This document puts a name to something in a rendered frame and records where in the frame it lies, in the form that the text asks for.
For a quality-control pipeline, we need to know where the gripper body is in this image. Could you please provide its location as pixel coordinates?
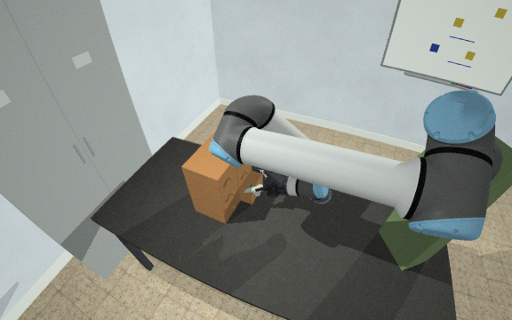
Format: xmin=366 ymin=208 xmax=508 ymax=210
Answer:
xmin=264 ymin=177 xmax=288 ymax=197

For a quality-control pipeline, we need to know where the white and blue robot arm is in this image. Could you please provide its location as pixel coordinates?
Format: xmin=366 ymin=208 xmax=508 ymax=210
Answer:
xmin=209 ymin=90 xmax=502 ymax=241

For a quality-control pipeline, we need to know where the tan wooden chest of drawers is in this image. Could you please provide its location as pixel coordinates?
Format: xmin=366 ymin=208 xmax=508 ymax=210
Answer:
xmin=181 ymin=134 xmax=230 ymax=224

